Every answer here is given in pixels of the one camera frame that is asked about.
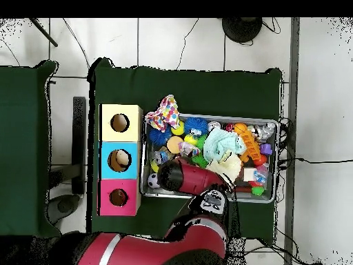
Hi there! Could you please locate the black round stand base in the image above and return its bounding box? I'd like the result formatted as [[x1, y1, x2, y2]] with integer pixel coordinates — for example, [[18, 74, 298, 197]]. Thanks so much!
[[221, 17, 263, 43]]

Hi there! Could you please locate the black rod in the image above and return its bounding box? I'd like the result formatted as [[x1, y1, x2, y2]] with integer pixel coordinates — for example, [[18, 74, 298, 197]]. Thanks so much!
[[28, 17, 59, 48]]

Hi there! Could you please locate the orange round sponge disc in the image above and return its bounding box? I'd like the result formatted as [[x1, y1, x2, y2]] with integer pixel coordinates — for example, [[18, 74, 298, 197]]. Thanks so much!
[[166, 135, 184, 155]]

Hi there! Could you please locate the silver wire mesh bin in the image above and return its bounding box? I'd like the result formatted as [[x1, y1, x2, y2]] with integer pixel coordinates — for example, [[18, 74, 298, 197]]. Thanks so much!
[[140, 111, 280, 204]]

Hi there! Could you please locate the cream muslin cloth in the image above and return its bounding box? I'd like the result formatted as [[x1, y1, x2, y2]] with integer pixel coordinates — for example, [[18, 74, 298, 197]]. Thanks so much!
[[205, 150, 243, 185]]

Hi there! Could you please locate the purple toy block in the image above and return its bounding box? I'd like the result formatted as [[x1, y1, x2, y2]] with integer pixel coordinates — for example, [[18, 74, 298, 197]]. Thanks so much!
[[259, 142, 273, 156]]

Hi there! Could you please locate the orange toy basketball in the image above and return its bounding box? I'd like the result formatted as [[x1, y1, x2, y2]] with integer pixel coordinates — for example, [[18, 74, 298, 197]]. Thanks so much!
[[233, 122, 248, 135]]

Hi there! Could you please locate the dark green tablecloth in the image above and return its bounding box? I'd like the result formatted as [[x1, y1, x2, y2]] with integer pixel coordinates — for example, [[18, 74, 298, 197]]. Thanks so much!
[[0, 60, 62, 238], [86, 57, 283, 240]]

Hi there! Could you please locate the black upright panel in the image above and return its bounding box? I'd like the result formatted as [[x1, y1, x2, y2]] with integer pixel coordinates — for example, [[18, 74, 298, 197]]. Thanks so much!
[[72, 96, 87, 195]]

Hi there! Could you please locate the mint green muslin cloth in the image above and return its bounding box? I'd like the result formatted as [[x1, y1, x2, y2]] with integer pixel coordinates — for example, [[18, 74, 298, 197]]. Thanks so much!
[[203, 127, 248, 163]]

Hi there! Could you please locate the black cable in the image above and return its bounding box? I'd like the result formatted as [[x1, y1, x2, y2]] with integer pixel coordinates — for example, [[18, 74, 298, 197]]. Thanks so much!
[[276, 157, 353, 165]]

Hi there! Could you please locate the small soccer ball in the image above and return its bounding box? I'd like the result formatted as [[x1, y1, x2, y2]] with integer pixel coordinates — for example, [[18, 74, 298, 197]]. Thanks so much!
[[147, 173, 161, 189]]

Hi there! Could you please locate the wooden box with three holes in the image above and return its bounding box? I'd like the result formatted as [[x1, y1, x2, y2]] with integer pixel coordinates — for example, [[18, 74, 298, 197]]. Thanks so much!
[[98, 104, 143, 217]]

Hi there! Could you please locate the orange long studded brick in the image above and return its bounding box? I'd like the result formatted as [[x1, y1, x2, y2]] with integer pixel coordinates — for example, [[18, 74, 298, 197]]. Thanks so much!
[[239, 130, 262, 163]]

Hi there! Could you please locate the white polka dot cloth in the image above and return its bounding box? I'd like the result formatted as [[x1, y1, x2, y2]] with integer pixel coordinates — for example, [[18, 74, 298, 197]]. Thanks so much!
[[144, 94, 181, 133]]

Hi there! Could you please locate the grey round base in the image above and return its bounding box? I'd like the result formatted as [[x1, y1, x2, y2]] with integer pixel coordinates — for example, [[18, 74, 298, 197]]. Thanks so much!
[[46, 194, 81, 224]]

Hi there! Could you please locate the blue spiky rubber ball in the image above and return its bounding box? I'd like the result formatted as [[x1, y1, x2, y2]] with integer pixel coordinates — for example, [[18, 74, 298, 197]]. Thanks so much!
[[183, 117, 209, 137], [148, 126, 172, 146]]

